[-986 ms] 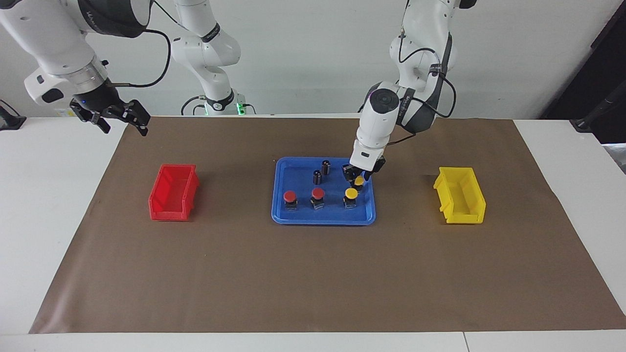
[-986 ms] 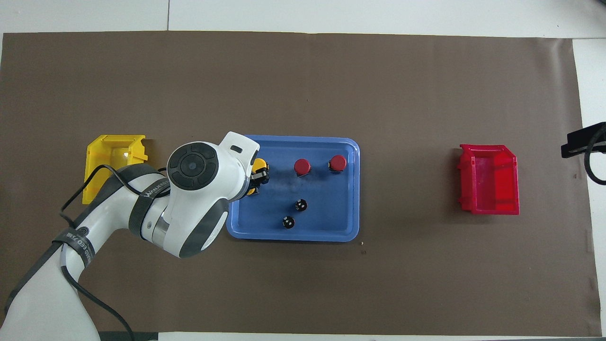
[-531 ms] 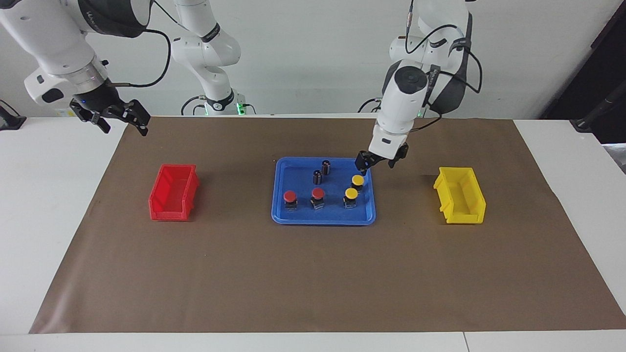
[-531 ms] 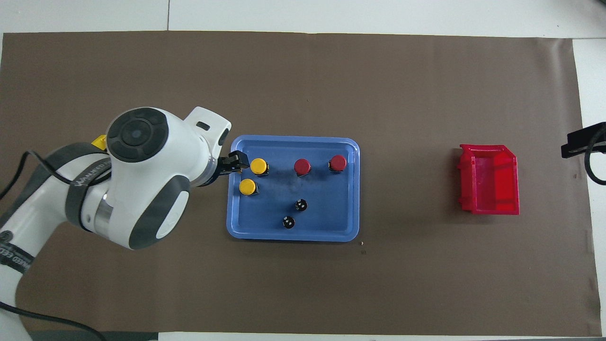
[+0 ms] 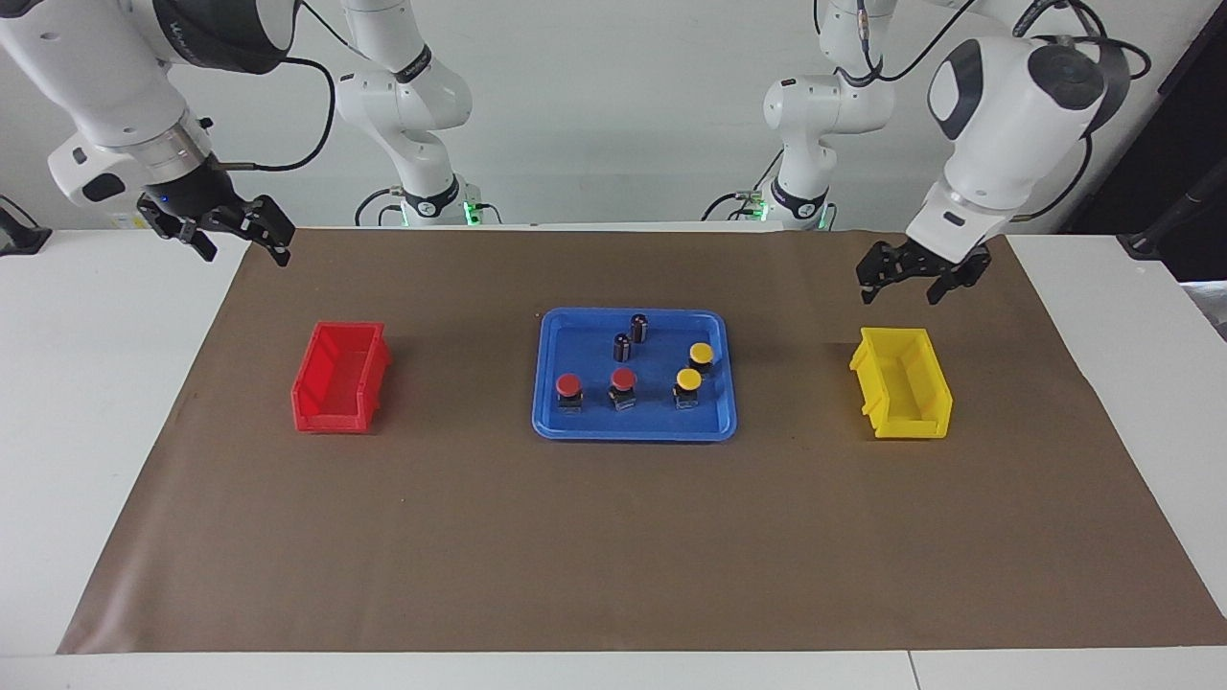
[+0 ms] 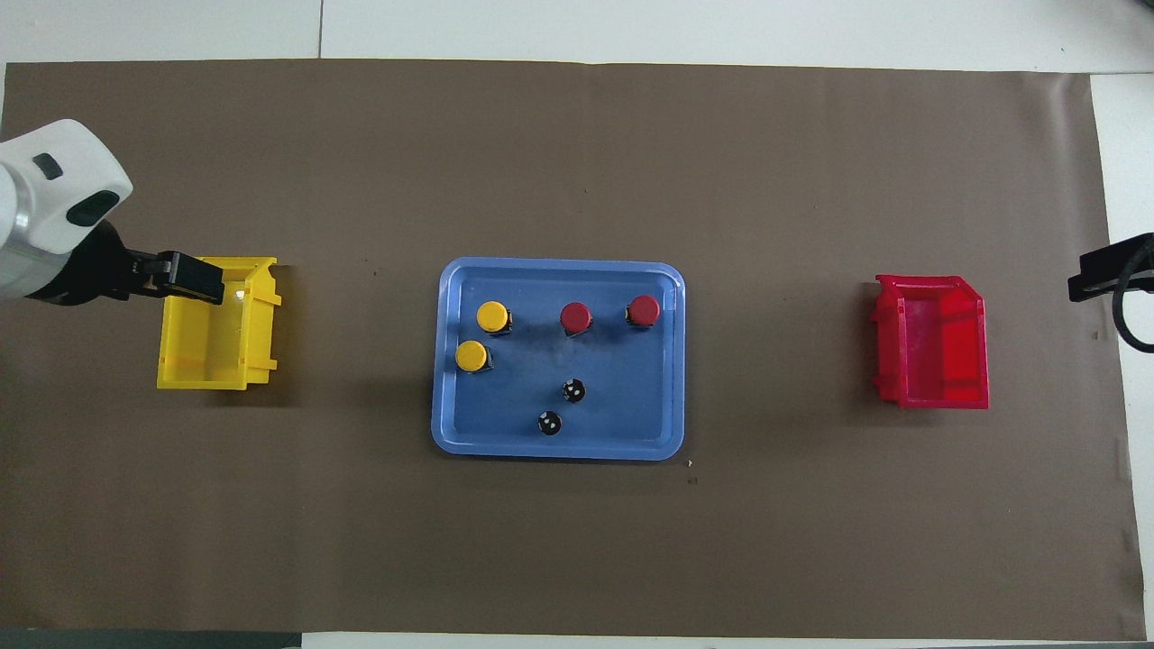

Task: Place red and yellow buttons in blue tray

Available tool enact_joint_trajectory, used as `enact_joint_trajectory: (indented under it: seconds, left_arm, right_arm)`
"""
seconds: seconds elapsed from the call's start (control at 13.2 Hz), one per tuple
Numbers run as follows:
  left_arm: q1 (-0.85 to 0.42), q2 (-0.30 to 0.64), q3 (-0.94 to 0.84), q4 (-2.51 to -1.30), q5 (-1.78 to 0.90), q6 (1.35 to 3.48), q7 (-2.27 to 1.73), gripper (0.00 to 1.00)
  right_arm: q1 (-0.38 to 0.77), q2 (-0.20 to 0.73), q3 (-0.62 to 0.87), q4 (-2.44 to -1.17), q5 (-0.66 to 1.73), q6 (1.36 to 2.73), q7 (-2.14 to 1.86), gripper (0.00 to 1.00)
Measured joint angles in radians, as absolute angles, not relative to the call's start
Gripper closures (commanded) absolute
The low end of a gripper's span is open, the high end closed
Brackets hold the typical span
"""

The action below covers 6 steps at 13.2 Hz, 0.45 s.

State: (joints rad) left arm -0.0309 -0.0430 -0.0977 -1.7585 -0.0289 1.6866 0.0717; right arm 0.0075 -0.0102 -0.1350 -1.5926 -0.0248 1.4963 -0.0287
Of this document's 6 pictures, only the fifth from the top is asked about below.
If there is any blue plastic tray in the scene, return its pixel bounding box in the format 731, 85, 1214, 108
532, 307, 738, 443

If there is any yellow plastic parts bin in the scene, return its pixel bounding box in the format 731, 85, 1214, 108
848, 327, 954, 441

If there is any red plastic parts bin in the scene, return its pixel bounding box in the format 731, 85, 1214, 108
290, 320, 394, 435

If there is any black backdrop panel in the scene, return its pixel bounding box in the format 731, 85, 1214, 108
1069, 29, 1227, 285

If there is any brown paper table mat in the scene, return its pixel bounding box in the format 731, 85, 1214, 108
56, 228, 1227, 656

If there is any black right base cable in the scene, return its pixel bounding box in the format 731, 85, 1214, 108
354, 185, 404, 229

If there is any black base cable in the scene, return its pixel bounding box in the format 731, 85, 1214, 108
354, 185, 404, 229
703, 171, 782, 223

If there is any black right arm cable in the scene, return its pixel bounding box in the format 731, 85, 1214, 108
206, 0, 353, 173

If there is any black left base cable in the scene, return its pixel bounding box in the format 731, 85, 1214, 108
703, 171, 782, 223

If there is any black clamp bracket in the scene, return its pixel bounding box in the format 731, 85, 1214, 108
0, 196, 52, 257

